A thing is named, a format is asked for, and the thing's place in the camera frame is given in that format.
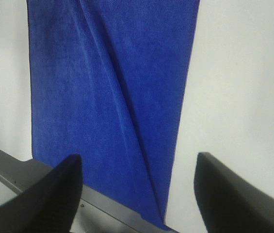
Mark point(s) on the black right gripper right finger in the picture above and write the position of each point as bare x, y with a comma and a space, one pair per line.
228, 203

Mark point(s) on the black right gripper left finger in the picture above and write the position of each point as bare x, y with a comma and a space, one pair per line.
50, 205

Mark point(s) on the blue microfibre towel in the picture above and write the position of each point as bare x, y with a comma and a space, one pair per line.
107, 83

